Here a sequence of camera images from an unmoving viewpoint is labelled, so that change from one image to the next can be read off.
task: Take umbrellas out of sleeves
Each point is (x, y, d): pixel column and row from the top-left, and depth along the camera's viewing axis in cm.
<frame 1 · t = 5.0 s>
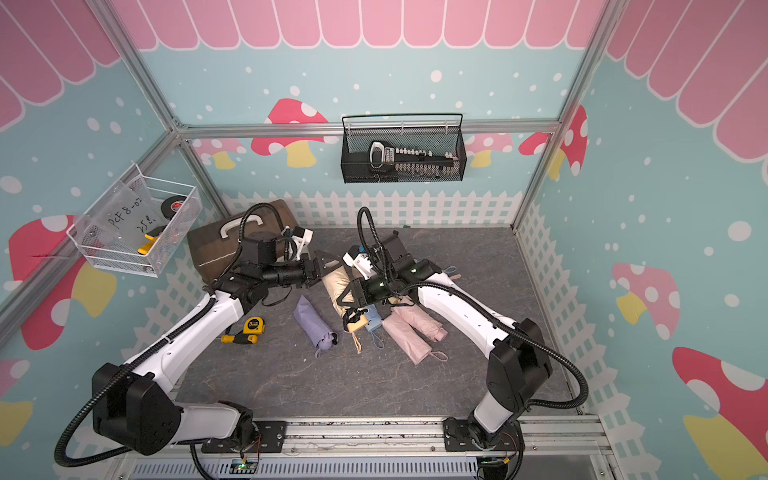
left hand: (337, 272, 75), fingers open
right hand: (342, 300, 74), fingers open
brown and cream toolbox: (213, 244, 89), point 22 cm above the table
yellow tape measure: (253, 327, 93), point 3 cm above the table
purple sleeved umbrella: (314, 323, 92), point 4 cm above the table
light blue sleeved umbrella: (378, 317, 93), point 5 cm above the table
pink sleeved umbrella: (416, 346, 87), point 4 cm above the table
black tape roll: (171, 204, 81), point 35 cm above the table

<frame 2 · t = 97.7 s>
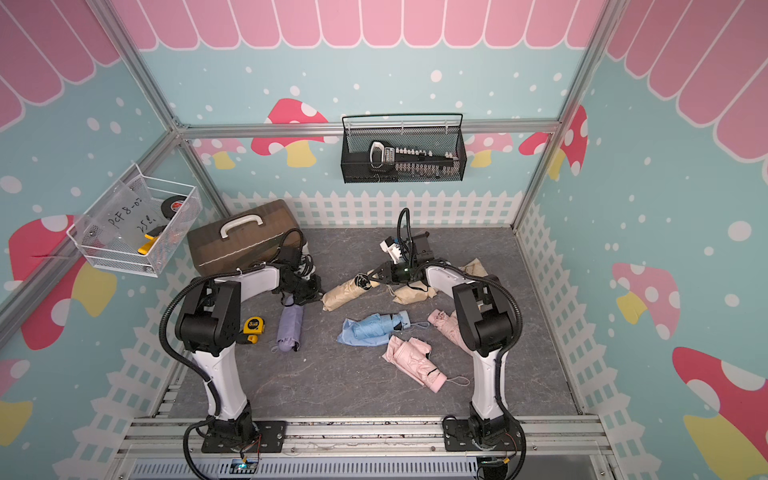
left hand: (325, 298, 99), fingers closed
right hand: (372, 277, 93), fingers closed
purple sleeved umbrella: (290, 325, 92), point 3 cm above the table
light blue sleeved umbrella: (373, 330, 91), point 4 cm above the table
pink sleeved umbrella: (412, 357, 85), point 5 cm above the table
beige sleeved umbrella: (407, 295, 98), point 4 cm above the table
the other named things where they were.

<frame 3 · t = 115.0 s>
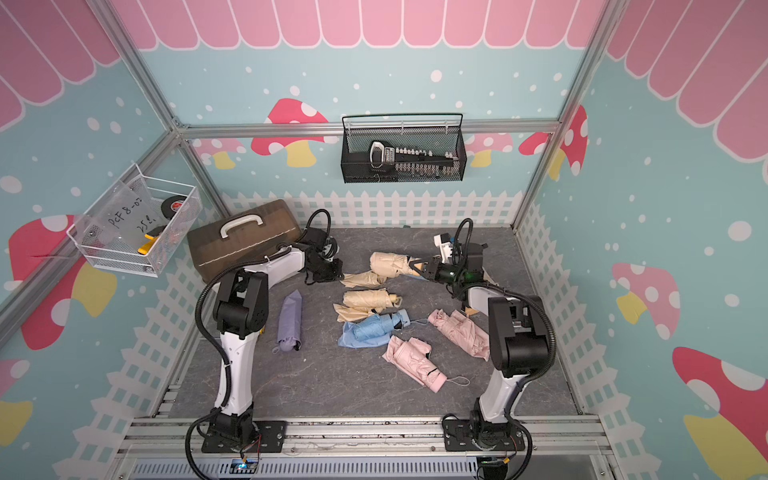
left hand: (342, 279, 104), fingers closed
right hand: (411, 264, 90), fingers open
beige sleeved umbrella: (392, 265, 91), point 16 cm above the table
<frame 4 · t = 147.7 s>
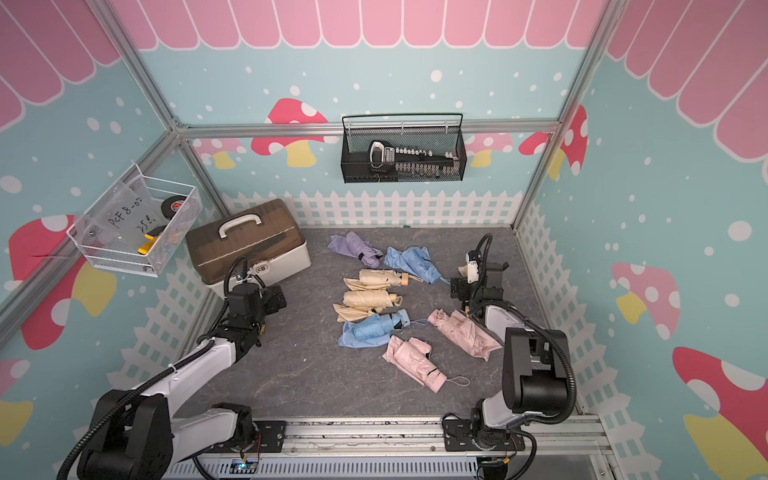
left hand: (264, 294, 88), fingers open
right hand: (465, 277, 95), fingers open
purple sleeved umbrella: (352, 245, 111), point 5 cm above the table
beige sleeved umbrella: (376, 279, 102), point 4 cm above the table
small blue sleeved umbrella: (416, 261, 107), point 4 cm above the table
